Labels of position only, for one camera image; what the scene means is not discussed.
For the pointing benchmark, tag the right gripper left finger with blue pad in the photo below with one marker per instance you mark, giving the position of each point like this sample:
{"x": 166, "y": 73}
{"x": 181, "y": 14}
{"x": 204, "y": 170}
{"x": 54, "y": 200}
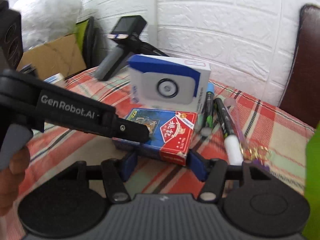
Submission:
{"x": 115, "y": 173}

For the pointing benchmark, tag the gold keychain charm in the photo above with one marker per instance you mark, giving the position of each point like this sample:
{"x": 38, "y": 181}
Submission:
{"x": 259, "y": 154}

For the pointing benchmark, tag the blue cap marker pen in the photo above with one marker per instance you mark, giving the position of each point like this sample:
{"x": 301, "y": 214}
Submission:
{"x": 208, "y": 111}

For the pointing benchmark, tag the brown headboard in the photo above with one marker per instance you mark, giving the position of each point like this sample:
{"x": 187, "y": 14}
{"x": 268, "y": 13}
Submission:
{"x": 301, "y": 94}

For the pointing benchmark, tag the black gray handheld device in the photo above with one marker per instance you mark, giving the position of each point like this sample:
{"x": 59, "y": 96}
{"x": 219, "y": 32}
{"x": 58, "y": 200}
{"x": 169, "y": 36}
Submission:
{"x": 126, "y": 34}

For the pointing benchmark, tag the brown cardboard box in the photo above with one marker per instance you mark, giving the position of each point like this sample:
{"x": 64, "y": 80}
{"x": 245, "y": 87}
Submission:
{"x": 59, "y": 56}

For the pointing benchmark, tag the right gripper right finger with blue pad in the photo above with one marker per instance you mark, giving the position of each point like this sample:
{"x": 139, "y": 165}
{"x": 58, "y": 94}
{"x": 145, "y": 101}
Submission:
{"x": 212, "y": 172}

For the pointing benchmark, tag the clear pink pen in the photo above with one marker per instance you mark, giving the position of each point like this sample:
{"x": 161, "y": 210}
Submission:
{"x": 231, "y": 102}

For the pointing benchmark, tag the white blue device box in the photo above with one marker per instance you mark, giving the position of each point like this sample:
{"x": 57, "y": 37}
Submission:
{"x": 168, "y": 82}

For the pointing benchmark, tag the green cardboard box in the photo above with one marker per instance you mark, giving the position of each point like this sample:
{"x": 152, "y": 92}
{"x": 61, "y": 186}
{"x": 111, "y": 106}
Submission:
{"x": 311, "y": 192}

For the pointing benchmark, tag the black speaker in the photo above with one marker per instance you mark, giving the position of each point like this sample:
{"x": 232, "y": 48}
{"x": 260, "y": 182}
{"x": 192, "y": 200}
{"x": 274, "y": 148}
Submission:
{"x": 10, "y": 37}

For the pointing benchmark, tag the plaid bed sheet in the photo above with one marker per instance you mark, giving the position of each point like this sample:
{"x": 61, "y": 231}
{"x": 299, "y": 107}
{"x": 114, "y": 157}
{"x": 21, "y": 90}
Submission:
{"x": 90, "y": 202}

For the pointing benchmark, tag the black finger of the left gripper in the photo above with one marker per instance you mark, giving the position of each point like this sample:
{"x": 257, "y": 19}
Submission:
{"x": 129, "y": 130}

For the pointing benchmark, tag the white plastic bag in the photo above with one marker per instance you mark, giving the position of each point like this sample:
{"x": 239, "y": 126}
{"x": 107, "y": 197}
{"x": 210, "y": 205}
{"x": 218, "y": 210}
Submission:
{"x": 46, "y": 20}

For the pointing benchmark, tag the person's left hand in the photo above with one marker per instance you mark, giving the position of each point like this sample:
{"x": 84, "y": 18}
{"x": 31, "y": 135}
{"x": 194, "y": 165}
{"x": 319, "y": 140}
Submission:
{"x": 11, "y": 178}

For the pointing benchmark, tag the blue red playing card box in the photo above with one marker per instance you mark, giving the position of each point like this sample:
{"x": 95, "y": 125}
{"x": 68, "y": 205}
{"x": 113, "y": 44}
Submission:
{"x": 170, "y": 134}

